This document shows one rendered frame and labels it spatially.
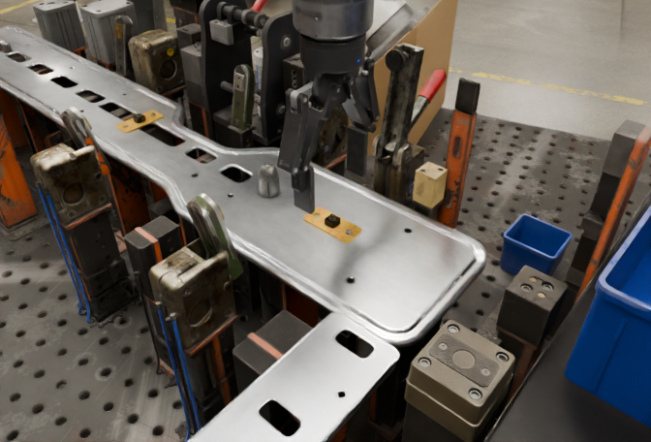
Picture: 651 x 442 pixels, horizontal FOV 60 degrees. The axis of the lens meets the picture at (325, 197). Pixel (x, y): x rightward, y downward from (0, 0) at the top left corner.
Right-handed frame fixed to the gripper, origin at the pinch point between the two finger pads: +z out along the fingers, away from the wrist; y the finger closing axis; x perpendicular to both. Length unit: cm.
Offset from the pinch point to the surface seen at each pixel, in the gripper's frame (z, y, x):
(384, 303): 7.9, 7.6, 14.7
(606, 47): 113, -374, -56
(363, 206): 8.2, -6.2, 1.1
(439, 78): -5.8, -24.7, 0.9
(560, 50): 113, -345, -79
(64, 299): 40, 23, -49
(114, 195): 25, 6, -52
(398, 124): -2.0, -14.5, 0.7
